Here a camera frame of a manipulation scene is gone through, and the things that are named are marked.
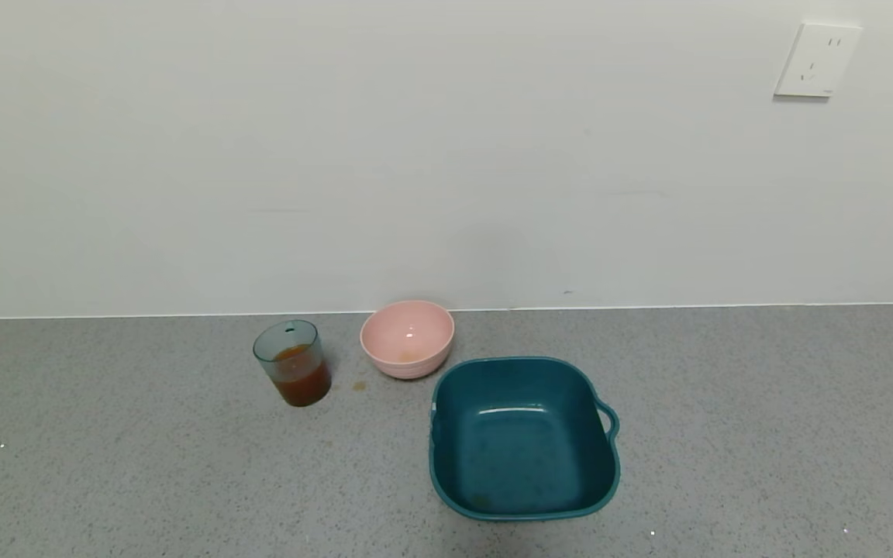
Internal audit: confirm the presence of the ribbed translucent blue cup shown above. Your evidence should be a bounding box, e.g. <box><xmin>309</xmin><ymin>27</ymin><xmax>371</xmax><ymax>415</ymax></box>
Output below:
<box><xmin>253</xmin><ymin>319</ymin><xmax>333</xmax><ymax>408</ymax></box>

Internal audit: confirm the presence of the brown liquid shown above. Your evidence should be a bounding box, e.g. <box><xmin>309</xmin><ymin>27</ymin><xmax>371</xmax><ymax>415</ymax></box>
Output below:
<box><xmin>272</xmin><ymin>344</ymin><xmax>333</xmax><ymax>408</ymax></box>

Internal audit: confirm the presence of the pink bowl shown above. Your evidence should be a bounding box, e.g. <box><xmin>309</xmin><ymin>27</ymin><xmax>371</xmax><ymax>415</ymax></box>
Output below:
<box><xmin>360</xmin><ymin>300</ymin><xmax>456</xmax><ymax>381</ymax></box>

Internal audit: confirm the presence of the teal square basin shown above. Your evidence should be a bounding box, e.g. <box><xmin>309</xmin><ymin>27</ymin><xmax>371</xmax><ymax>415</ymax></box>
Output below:
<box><xmin>429</xmin><ymin>356</ymin><xmax>622</xmax><ymax>522</ymax></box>

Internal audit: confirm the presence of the white wall socket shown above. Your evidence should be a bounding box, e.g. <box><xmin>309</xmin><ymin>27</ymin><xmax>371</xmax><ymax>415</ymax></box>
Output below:
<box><xmin>774</xmin><ymin>22</ymin><xmax>864</xmax><ymax>99</ymax></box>

